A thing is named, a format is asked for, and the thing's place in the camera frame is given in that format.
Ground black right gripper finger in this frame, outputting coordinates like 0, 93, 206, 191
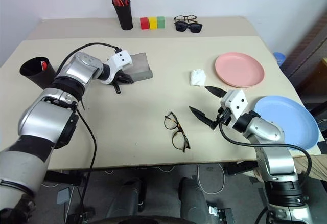
204, 85, 228, 98
188, 106, 219, 131

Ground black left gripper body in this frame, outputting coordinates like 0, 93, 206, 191
111, 69, 125, 86

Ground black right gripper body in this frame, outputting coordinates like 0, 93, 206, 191
216, 107, 232, 127

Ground grey glasses case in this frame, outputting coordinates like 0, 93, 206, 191
122, 52, 154, 82

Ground tortoiseshell glasses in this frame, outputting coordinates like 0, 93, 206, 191
174, 15, 198, 24
164, 111, 191, 153

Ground short black cup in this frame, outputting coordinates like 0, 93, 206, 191
19, 57, 57, 90

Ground white crumpled tissue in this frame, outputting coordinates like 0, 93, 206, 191
190, 68, 207, 87

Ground pink plate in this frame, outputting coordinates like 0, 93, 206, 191
214, 52, 266, 89

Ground tall black pen holder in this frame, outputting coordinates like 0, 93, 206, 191
113, 0, 134, 31

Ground blue plate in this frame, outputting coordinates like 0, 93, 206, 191
253, 95, 320, 151

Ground black sunglasses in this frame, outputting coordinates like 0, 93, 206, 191
174, 21, 204, 34

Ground dark rounded shape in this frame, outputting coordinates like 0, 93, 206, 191
105, 177, 147, 221
178, 177, 214, 224

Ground dark brown cabinet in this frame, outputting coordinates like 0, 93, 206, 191
280, 11, 327, 112

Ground wooden side board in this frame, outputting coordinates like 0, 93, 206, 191
291, 154, 327, 187

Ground grey floor pad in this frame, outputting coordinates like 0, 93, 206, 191
57, 187, 71, 205

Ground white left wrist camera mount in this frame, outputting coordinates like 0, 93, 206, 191
100, 50, 133, 85

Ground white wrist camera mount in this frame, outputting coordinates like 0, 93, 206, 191
100, 50, 133, 85
220, 89, 249, 130

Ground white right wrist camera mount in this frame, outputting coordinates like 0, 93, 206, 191
220, 89, 249, 130

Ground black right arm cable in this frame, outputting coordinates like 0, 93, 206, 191
219, 121, 313, 193

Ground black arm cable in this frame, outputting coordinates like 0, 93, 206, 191
56, 42, 121, 216
219, 121, 313, 193

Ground black table frame bar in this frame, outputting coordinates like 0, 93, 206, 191
42, 169, 89, 187
226, 160, 259, 176

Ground white floor cable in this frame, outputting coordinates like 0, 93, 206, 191
195, 163, 226, 194

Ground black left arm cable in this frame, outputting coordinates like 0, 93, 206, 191
56, 42, 121, 216

